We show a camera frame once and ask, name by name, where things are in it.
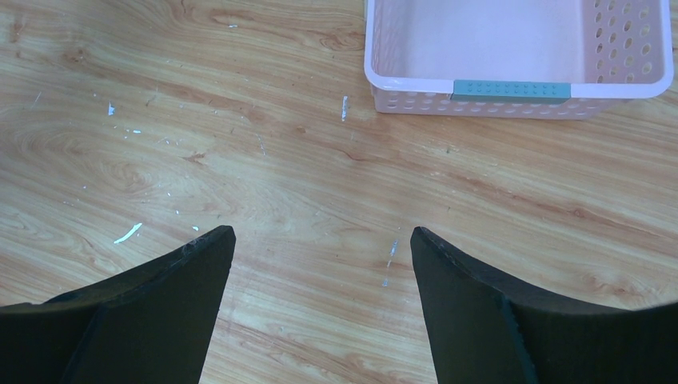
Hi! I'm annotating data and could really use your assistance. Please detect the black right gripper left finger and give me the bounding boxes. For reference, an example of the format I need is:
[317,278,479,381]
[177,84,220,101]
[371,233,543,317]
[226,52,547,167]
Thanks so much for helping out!
[1,226,236,383]

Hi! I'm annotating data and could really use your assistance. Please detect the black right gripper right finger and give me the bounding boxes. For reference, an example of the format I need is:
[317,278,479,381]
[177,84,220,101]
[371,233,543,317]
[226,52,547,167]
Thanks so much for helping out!
[410,226,677,383]

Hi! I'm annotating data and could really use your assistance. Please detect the pink perforated plastic basket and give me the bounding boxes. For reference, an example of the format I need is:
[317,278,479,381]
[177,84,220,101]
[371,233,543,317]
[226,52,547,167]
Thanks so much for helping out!
[364,0,674,120]

